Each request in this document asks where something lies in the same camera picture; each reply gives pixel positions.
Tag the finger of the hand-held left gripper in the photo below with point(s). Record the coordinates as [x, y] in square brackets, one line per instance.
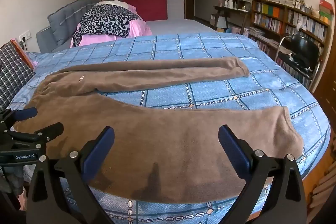
[52, 129]
[26, 112]

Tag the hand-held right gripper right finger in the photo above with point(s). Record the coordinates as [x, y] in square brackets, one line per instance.
[232, 148]

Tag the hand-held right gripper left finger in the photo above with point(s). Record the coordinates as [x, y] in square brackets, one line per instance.
[103, 144]

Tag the brown fleece pants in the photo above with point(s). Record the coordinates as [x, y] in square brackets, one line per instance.
[170, 140]

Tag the dark plaid pillow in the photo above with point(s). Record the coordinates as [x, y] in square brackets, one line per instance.
[13, 69]

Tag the beige slatted object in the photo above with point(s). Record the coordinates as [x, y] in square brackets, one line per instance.
[323, 190]

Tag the wooden cabinet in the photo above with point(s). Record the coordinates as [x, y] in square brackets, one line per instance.
[328, 98]

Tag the pink blanket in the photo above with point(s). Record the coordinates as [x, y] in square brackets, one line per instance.
[136, 28]

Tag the leopard print cloth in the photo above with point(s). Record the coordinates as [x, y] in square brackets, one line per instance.
[105, 19]

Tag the black chair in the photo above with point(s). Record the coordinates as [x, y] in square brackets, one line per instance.
[302, 45]

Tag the grey bed sheet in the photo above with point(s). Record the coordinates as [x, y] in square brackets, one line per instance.
[178, 27]

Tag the wooden bookshelf with books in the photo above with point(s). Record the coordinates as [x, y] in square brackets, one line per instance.
[275, 16]

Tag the wooden desk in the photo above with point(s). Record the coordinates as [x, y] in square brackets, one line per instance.
[228, 8]

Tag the white cloth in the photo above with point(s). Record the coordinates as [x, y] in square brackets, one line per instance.
[118, 3]

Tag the red box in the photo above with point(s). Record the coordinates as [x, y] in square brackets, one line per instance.
[326, 6]

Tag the wall socket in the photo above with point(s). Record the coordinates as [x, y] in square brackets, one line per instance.
[25, 36]

